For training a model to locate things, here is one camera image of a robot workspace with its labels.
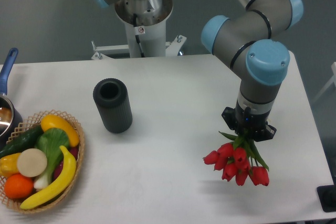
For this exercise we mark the yellow banana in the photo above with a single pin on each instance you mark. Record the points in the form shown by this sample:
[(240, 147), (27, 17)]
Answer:
[(57, 186)]

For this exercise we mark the purple eggplant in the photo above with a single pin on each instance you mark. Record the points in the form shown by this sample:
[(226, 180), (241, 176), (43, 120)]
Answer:
[(74, 151)]

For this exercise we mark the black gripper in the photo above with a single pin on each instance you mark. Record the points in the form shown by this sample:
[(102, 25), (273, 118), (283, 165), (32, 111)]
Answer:
[(245, 120)]

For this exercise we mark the beige round disc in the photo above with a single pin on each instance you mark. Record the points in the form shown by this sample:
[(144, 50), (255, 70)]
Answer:
[(32, 162)]

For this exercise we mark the blue handled saucepan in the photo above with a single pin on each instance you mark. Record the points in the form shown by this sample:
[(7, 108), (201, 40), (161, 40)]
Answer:
[(10, 117)]

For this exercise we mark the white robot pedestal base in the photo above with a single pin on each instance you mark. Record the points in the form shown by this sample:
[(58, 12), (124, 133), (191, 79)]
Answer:
[(145, 27)]

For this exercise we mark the orange fruit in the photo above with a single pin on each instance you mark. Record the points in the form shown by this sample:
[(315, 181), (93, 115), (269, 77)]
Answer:
[(18, 186)]

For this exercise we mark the black device at edge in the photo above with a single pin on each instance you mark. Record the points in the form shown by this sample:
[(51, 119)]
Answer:
[(326, 196)]

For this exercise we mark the red tulip bouquet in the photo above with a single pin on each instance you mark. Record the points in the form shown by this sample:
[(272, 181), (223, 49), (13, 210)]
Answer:
[(239, 159)]

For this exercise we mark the woven wicker basket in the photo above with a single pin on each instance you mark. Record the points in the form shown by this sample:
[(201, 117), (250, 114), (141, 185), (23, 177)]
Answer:
[(27, 124)]

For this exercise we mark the yellow bell pepper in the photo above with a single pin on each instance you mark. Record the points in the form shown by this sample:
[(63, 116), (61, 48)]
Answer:
[(9, 165)]

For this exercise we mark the green cucumber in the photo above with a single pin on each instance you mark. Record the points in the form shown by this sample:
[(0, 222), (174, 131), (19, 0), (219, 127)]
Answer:
[(22, 142)]

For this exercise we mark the dark grey ribbed vase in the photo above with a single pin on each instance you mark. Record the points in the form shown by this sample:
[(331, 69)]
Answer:
[(112, 100)]

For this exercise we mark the green bok choy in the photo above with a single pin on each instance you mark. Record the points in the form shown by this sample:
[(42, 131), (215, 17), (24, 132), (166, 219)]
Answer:
[(49, 143)]

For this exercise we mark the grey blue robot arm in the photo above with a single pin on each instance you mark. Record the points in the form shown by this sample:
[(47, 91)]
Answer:
[(246, 46)]

